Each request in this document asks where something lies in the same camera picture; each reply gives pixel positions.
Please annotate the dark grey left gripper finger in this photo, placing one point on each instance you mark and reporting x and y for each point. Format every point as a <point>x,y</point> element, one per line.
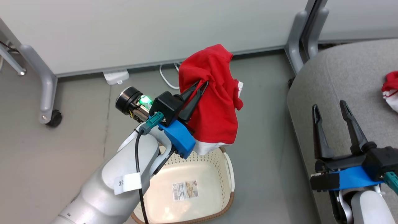
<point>190,90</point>
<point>191,105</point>

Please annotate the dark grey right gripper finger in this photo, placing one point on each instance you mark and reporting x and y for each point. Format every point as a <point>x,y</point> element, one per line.
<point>354,130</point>
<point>321,140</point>

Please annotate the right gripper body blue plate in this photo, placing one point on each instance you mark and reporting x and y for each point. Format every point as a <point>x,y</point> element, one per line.
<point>354,179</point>

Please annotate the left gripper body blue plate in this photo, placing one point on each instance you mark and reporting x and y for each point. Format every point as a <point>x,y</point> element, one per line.
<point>180,140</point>

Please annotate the plain red white-hemmed garment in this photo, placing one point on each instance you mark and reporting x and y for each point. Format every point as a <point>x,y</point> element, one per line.
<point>214,102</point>

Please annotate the red jersey black number print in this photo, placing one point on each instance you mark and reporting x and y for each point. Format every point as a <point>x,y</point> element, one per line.
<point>391,87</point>

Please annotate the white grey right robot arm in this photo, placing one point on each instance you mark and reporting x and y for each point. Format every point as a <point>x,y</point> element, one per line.
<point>368,208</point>

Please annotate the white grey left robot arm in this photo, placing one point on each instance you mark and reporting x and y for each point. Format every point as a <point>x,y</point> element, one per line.
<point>105,186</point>

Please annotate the grey fabric sofa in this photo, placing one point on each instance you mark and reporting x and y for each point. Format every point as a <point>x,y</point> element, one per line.
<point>342,81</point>

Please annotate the beige plastic laundry basket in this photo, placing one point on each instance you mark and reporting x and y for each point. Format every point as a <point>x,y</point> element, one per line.
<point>192,169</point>

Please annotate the printed paper basket label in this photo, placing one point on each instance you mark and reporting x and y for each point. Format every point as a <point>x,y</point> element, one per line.
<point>185,190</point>

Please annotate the white power strip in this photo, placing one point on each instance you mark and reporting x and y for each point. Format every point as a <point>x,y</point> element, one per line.
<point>115,77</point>

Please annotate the large white partition panel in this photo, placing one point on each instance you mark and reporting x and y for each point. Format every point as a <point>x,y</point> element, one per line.
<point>124,28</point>

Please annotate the grey upright partition foot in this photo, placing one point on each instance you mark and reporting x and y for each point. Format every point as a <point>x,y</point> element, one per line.
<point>295,43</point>
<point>314,37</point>

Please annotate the narrow white partition panel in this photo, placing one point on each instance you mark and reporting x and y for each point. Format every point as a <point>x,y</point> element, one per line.
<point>360,18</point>

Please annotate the long grey partition foot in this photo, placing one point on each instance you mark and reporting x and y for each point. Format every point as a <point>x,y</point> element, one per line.
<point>46,81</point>

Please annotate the grey metal table leg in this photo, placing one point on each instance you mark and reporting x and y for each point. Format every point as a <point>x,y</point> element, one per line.
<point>12,63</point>

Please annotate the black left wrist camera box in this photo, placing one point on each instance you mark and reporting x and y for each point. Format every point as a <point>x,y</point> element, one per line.
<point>166,107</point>

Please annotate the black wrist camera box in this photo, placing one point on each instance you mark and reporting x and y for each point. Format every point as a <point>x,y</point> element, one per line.
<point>382,161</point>
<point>166,107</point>

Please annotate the teal left camera connector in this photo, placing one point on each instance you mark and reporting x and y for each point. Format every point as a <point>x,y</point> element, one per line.
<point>153,122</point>

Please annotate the teal camera connector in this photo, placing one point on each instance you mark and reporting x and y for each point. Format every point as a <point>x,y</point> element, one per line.
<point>392,182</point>
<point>153,122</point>

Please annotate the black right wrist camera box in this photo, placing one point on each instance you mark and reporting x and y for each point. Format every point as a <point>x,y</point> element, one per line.
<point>382,161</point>

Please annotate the teal right camera connector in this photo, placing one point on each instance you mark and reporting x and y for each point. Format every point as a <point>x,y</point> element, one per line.
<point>392,182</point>

